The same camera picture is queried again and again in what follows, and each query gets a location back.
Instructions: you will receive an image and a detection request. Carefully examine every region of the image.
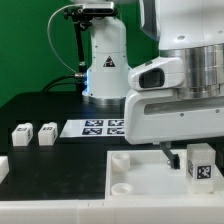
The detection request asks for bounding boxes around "white marker sheet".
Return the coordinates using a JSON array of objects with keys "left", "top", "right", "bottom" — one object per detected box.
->
[{"left": 60, "top": 119, "right": 124, "bottom": 138}]

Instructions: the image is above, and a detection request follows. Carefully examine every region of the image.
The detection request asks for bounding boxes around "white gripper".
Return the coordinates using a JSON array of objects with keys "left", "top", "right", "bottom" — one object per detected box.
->
[{"left": 124, "top": 89, "right": 224, "bottom": 170}]

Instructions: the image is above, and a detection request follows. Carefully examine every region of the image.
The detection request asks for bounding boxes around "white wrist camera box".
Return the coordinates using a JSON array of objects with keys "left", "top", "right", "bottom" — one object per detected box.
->
[{"left": 128, "top": 57, "right": 185, "bottom": 91}]

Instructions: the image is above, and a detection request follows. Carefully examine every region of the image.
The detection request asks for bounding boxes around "black camera on stand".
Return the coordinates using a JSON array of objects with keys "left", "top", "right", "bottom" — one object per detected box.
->
[{"left": 64, "top": 2, "right": 117, "bottom": 92}]

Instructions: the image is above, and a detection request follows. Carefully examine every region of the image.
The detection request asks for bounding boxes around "grey camera cable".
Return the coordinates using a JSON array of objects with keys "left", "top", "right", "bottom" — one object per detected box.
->
[{"left": 46, "top": 4, "right": 83, "bottom": 76}]

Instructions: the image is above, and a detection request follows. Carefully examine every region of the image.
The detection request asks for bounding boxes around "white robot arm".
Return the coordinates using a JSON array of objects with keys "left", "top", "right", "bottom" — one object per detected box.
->
[{"left": 87, "top": 0, "right": 224, "bottom": 168}]

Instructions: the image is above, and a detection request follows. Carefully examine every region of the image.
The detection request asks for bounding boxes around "black base cable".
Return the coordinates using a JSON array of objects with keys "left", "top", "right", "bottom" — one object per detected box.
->
[{"left": 40, "top": 73, "right": 88, "bottom": 93}]

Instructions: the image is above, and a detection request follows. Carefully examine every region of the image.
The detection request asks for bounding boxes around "white frame wall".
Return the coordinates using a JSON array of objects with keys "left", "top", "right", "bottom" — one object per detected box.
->
[{"left": 0, "top": 158, "right": 224, "bottom": 224}]

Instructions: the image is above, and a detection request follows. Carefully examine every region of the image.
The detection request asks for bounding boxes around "white square tabletop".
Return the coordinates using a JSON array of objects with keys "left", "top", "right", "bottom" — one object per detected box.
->
[{"left": 105, "top": 150, "right": 224, "bottom": 199}]

